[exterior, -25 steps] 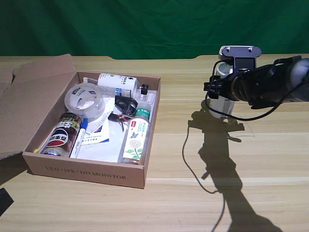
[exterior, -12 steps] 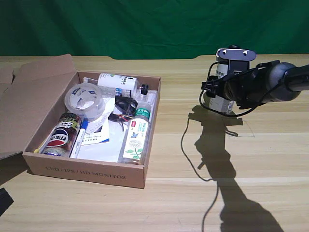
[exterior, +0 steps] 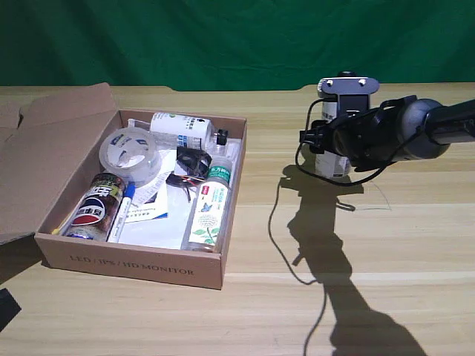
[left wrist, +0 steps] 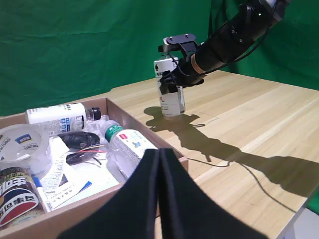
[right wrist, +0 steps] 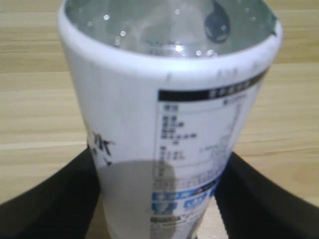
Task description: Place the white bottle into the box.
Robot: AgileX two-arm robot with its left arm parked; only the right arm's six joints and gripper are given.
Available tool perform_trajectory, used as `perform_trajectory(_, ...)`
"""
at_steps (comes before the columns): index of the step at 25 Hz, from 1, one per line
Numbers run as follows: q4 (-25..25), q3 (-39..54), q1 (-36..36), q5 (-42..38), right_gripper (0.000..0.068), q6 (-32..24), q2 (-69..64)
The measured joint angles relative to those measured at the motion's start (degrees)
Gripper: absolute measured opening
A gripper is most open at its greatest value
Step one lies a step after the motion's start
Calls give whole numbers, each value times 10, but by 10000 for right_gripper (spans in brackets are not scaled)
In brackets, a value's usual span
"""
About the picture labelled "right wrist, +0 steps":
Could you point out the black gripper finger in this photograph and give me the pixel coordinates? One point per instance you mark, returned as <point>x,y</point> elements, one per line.
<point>264,209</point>
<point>49,206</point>

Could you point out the white bottle with nutrition label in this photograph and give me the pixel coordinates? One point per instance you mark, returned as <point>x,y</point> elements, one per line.
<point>139,112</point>

